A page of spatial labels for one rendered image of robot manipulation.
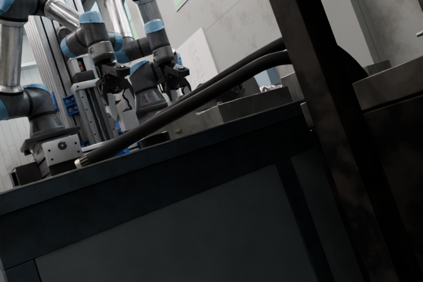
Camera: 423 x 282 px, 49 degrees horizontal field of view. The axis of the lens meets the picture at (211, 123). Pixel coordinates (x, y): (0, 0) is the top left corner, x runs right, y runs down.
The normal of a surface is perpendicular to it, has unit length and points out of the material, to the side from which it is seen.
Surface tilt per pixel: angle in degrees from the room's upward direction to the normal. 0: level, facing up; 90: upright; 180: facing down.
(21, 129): 90
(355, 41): 90
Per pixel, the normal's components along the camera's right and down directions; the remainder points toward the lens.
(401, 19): -0.83, 0.26
